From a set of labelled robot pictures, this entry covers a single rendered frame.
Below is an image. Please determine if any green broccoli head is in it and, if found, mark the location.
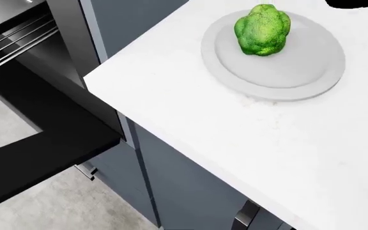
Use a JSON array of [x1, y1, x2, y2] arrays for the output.
[[233, 4, 291, 58]]

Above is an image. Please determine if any stainless steel oven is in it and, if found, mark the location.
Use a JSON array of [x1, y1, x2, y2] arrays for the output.
[[0, 0, 127, 142]]

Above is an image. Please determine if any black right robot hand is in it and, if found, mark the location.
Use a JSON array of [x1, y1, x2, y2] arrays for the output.
[[326, 0, 368, 12]]

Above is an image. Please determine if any metal oven rack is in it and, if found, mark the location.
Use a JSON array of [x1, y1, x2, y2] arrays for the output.
[[0, 11, 59, 78]]

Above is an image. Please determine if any round white plate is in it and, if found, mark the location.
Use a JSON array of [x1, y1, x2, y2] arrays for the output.
[[201, 10, 346, 102]]

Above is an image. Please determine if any black oven door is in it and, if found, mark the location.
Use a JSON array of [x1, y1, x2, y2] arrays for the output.
[[0, 58, 122, 214]]

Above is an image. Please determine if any blue-grey base cabinet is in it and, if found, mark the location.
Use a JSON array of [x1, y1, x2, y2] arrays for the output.
[[78, 0, 296, 230]]

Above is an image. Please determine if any black cabinet handle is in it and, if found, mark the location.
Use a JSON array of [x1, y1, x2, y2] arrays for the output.
[[73, 163, 98, 182], [231, 199, 261, 230]]

